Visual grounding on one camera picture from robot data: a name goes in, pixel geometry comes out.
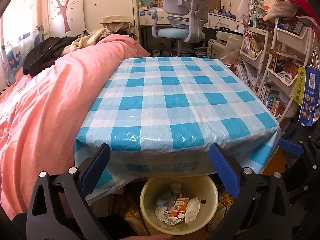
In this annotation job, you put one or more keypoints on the white printer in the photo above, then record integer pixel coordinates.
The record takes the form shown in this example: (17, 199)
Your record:
(225, 46)

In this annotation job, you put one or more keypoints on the blue yellow hanging poster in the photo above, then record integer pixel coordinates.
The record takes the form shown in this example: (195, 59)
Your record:
(306, 94)

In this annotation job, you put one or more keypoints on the clear plastic bottle white cap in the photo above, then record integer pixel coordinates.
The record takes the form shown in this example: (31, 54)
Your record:
(176, 190)

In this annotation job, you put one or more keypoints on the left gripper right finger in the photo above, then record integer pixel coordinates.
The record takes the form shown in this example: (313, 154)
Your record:
(261, 209)

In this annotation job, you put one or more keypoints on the white desk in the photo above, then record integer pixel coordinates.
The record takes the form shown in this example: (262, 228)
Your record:
(158, 18)

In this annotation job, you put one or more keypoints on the blue checkered plastic tablecloth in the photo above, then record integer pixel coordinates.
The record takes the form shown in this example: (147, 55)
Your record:
(160, 115)

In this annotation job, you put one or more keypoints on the white bookshelf rack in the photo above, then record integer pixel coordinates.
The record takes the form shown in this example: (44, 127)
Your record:
(279, 55)

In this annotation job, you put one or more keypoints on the grey blue office chair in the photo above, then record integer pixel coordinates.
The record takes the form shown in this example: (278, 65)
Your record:
(194, 34)

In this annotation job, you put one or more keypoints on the red white snack wrapper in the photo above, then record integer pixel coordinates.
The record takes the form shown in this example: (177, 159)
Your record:
(176, 213)

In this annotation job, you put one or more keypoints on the black clothes on bed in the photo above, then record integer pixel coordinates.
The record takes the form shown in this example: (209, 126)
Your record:
(45, 54)

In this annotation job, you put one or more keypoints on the pink duvet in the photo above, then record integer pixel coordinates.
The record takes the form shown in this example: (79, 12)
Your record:
(41, 115)

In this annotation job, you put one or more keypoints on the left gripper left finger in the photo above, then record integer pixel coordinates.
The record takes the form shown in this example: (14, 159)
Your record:
(58, 209)

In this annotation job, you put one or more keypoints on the yellow trash bin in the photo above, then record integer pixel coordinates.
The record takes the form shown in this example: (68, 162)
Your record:
(201, 187)

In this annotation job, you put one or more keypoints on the beige clothes on bed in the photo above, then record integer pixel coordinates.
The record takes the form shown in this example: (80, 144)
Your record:
(87, 40)

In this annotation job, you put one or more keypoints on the white tissue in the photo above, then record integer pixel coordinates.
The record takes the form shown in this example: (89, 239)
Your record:
(192, 210)

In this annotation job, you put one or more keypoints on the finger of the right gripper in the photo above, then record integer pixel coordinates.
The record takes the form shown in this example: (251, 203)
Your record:
(291, 147)

